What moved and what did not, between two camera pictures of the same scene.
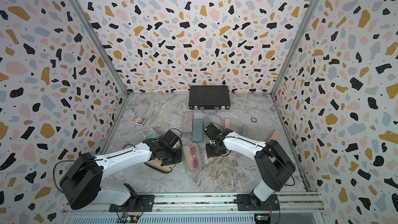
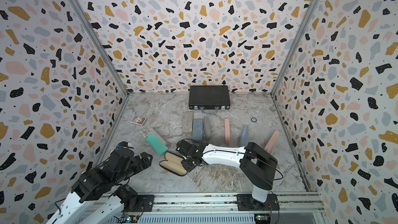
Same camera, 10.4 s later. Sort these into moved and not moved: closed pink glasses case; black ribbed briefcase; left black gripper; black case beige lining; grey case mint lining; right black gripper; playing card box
Moved: black case beige lining; left black gripper; right black gripper
Not moved: closed pink glasses case; grey case mint lining; playing card box; black ribbed briefcase
